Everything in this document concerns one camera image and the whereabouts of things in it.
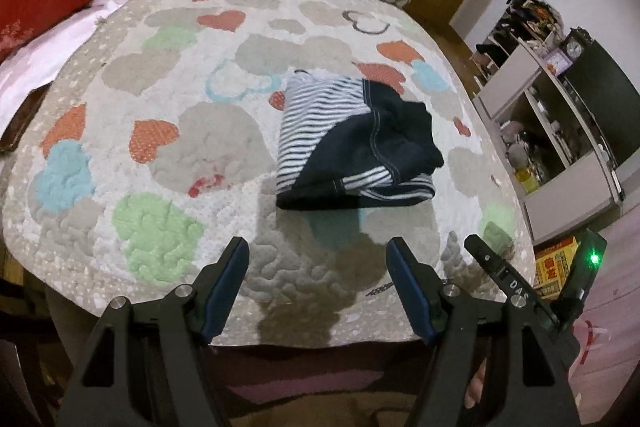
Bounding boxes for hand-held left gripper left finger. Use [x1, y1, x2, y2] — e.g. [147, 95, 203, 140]
[59, 236, 251, 427]

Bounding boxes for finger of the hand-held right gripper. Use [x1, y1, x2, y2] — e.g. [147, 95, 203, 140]
[464, 234, 561, 335]

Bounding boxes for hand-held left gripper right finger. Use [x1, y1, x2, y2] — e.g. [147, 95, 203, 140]
[385, 237, 583, 427]

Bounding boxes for striped navy pants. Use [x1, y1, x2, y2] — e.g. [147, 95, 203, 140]
[275, 69, 446, 211]

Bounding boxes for yellow cardboard box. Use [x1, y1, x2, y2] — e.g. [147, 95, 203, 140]
[534, 234, 583, 300]

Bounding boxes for grey shelf unit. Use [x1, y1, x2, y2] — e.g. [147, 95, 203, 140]
[470, 0, 626, 245]

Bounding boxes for yellow bottle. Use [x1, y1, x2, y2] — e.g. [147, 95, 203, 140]
[515, 162, 538, 194]

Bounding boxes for person's purple clothing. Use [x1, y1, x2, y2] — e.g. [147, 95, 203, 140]
[200, 339, 486, 427]

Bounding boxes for heart patterned quilted blanket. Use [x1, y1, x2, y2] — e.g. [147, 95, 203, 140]
[0, 0, 537, 350]

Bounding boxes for black television screen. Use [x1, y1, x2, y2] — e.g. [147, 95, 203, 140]
[557, 39, 640, 202]

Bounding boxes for small table clock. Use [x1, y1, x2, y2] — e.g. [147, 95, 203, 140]
[562, 27, 591, 62]

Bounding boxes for white bed sheet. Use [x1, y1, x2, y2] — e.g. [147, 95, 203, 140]
[0, 0, 151, 122]

